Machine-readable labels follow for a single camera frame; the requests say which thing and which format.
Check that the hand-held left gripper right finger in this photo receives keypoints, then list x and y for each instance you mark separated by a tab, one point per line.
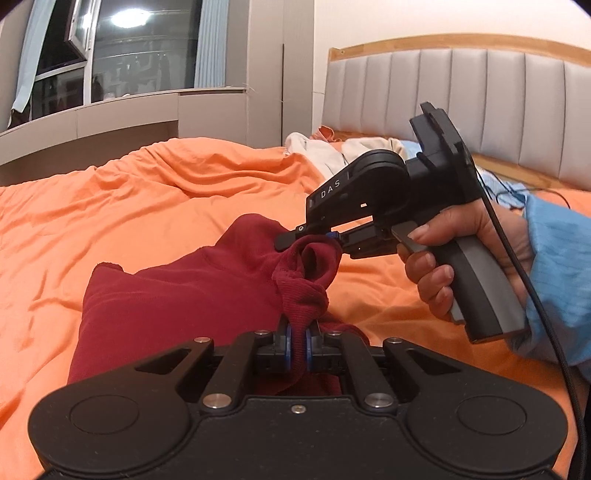
308	353

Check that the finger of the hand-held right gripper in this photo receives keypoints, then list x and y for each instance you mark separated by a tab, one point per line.
369	242
304	236

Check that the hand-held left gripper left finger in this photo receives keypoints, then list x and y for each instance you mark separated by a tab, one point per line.
288	351

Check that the dark red small garment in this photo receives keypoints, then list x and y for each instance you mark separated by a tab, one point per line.
161	300

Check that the person's right forearm blue sleeve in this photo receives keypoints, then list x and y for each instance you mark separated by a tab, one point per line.
558	277

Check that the beige clothes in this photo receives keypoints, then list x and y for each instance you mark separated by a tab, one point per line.
323	154

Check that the person's right hand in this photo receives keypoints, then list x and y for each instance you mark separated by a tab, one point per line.
429	272

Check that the grey padded wooden headboard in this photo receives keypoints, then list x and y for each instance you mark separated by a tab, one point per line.
461	97

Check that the plain grey tall cabinet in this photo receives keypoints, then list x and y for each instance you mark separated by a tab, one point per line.
277	69

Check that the orange bed cover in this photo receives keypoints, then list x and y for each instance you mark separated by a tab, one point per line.
115	198

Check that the straight light blue curtain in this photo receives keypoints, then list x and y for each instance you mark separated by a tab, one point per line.
211	44

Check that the grey window bench cabinet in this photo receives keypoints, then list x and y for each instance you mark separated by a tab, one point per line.
115	120

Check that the large glass window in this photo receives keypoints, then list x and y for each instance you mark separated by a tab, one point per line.
120	50

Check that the loose light blue curtain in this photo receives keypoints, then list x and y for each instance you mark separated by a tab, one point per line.
32	50

